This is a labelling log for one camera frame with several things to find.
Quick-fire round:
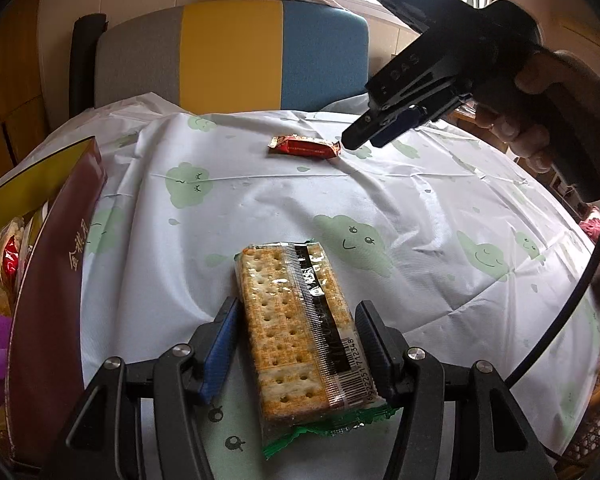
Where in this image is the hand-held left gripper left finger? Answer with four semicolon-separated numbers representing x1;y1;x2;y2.
50;296;241;480

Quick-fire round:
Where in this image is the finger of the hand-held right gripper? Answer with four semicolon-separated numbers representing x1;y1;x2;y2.
370;105;423;148
341;107;396;151

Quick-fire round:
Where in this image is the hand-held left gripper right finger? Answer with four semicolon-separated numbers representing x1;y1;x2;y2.
355;300;561;480

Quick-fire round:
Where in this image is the small red foil snack packet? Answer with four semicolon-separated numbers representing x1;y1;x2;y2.
266;133;342;161

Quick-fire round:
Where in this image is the cracker packet green black wrapper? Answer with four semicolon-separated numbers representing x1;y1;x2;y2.
233;240;403;461

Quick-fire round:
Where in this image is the red gift box gold interior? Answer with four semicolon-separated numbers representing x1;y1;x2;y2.
0;135;108;471

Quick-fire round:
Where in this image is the small red white snack packet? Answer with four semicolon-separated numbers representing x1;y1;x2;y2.
2;237;21;286

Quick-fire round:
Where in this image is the person's right hand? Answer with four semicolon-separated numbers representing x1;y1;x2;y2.
475;50;600;173

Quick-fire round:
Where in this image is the white green cloud tablecloth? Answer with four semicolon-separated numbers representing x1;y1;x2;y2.
0;92;600;480

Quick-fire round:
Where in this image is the grey yellow blue headboard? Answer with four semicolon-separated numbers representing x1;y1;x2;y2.
94;0;370;113

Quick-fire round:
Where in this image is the pink towel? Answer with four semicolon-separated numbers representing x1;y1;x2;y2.
577;200;600;248

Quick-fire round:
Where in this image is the black rolled mat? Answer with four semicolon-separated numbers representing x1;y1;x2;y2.
70;12;110;118

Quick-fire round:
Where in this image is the wooden wardrobe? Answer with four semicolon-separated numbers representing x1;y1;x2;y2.
0;0;51;196

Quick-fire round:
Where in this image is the black cable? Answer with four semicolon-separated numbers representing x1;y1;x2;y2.
506;195;600;392

